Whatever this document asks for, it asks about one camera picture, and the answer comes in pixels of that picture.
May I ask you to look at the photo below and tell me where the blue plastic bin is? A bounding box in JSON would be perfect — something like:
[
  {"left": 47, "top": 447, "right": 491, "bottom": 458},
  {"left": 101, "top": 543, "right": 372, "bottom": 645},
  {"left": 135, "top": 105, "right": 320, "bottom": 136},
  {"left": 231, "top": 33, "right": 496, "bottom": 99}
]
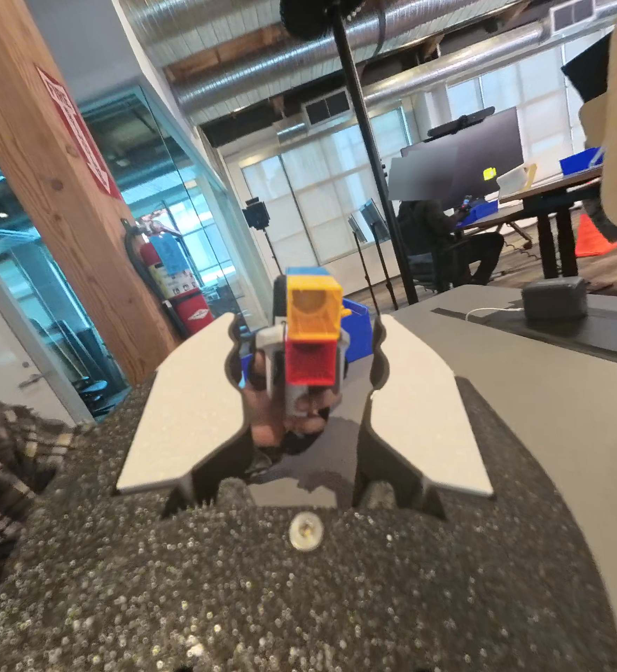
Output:
[{"left": 240, "top": 298, "right": 371, "bottom": 379}]

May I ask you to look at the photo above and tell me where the black light panel on stand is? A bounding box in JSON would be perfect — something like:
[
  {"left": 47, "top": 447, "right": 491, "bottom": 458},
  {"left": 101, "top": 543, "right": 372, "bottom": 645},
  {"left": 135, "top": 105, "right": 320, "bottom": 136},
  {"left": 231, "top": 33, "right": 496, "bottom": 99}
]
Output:
[{"left": 242, "top": 197, "right": 285, "bottom": 276}]

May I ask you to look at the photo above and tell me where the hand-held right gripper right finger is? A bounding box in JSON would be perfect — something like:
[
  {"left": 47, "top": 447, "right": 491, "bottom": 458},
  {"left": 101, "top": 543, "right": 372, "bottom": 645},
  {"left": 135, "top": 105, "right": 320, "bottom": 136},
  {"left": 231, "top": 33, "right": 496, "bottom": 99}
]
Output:
[{"left": 358, "top": 313, "right": 495, "bottom": 499}]

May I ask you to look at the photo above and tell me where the yellow one-stud mega block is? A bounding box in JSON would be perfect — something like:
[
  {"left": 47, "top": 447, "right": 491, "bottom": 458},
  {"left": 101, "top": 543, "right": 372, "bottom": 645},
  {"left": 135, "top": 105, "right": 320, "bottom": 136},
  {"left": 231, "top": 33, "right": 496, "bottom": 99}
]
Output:
[{"left": 286, "top": 277, "right": 352, "bottom": 343}]

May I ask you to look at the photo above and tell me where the grey power adapter box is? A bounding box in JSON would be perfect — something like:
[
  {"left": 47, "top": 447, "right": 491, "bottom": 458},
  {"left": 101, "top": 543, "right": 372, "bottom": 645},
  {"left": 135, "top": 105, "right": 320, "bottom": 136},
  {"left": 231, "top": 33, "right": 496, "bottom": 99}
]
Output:
[{"left": 521, "top": 276, "right": 589, "bottom": 321}]

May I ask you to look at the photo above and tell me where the black screen on thin stand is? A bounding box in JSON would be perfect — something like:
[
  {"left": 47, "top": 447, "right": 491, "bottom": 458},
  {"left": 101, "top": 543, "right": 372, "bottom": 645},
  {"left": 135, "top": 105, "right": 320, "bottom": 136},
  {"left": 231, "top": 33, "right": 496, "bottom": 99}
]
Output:
[
  {"left": 359, "top": 198, "right": 400, "bottom": 312},
  {"left": 347, "top": 214, "right": 377, "bottom": 316}
]

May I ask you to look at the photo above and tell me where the small blue storage bin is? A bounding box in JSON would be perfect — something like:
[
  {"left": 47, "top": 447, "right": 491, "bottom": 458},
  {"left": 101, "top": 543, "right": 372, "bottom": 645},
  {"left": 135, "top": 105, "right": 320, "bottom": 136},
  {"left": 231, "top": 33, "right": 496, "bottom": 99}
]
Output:
[
  {"left": 559, "top": 148, "right": 607, "bottom": 177},
  {"left": 454, "top": 199, "right": 500, "bottom": 230}
]

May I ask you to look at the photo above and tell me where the white cable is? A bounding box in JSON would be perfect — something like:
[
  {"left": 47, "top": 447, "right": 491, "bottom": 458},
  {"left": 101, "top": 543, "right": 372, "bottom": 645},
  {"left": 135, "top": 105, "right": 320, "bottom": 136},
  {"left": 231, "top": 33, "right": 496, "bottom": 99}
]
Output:
[{"left": 465, "top": 306, "right": 525, "bottom": 321}]

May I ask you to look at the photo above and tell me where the white cardboard box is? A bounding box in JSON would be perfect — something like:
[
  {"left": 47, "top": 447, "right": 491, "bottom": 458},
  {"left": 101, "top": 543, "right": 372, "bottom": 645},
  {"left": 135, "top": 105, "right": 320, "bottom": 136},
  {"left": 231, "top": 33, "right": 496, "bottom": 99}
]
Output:
[{"left": 496, "top": 163, "right": 539, "bottom": 198}]

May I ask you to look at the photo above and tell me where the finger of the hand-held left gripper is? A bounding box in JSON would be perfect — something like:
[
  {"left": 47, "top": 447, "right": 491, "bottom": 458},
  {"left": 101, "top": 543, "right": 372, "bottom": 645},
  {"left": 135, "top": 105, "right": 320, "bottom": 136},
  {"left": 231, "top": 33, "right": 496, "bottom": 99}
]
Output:
[
  {"left": 334, "top": 331, "right": 351, "bottom": 394},
  {"left": 256, "top": 325, "right": 289, "bottom": 400}
]

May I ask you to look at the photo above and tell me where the wooden post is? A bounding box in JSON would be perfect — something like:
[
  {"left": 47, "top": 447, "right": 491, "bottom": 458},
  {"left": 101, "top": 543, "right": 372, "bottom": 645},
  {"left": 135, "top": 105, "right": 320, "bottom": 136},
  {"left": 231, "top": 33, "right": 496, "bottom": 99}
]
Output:
[{"left": 0, "top": 0, "right": 181, "bottom": 385}]

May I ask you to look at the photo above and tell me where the red one-stud mega block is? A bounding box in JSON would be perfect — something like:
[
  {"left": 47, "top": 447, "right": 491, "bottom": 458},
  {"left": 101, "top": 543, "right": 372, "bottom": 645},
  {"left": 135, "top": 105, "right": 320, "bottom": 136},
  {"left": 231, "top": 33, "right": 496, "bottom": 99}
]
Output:
[{"left": 286, "top": 340, "right": 339, "bottom": 386}]

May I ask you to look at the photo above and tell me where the person's left hand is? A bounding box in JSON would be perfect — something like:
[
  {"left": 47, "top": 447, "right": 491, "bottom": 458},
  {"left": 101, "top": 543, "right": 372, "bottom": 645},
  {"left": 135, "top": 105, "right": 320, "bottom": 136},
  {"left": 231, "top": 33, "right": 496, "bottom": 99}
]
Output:
[{"left": 244, "top": 352, "right": 337, "bottom": 447}]

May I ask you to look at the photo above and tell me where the red fire extinguisher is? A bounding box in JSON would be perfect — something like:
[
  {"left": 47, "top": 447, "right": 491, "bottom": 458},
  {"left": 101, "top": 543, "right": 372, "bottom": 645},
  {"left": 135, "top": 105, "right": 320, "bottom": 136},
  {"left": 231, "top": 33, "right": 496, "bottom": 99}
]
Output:
[{"left": 124, "top": 219, "right": 216, "bottom": 338}]

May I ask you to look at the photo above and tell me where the person's left forearm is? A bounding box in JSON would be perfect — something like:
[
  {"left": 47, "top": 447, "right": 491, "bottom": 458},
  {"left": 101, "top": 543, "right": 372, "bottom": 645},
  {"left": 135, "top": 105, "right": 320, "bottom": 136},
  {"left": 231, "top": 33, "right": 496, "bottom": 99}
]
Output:
[{"left": 0, "top": 396, "right": 78, "bottom": 586}]

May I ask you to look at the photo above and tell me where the black floor stand pole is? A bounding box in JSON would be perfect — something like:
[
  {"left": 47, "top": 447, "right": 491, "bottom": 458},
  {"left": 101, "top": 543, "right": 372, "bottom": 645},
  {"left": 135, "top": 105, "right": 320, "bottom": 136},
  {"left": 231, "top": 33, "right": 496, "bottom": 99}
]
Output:
[{"left": 278, "top": 0, "right": 421, "bottom": 306}]

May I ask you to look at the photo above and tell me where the large black wall screen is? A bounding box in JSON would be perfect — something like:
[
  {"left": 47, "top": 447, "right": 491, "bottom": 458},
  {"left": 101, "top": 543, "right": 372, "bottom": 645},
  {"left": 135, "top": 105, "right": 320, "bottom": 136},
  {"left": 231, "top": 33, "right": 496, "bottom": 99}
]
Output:
[{"left": 399, "top": 106, "right": 526, "bottom": 204}]

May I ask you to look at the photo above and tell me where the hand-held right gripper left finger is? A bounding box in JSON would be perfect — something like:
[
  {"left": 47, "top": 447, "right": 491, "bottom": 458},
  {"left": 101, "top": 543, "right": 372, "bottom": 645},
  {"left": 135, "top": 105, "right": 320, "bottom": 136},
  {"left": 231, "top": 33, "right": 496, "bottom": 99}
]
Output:
[{"left": 115, "top": 312, "right": 251, "bottom": 499}]

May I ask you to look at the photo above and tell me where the orange traffic cone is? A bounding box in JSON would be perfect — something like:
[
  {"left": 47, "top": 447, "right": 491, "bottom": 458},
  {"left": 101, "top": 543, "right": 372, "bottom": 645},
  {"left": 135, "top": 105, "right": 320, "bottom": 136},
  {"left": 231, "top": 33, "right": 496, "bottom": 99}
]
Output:
[{"left": 575, "top": 211, "right": 617, "bottom": 259}]

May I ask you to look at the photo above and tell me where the red warning sign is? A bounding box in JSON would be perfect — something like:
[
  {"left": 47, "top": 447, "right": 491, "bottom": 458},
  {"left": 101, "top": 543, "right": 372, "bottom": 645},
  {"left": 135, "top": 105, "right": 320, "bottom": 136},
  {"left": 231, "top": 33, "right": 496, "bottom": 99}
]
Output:
[{"left": 34, "top": 64, "right": 124, "bottom": 201}]

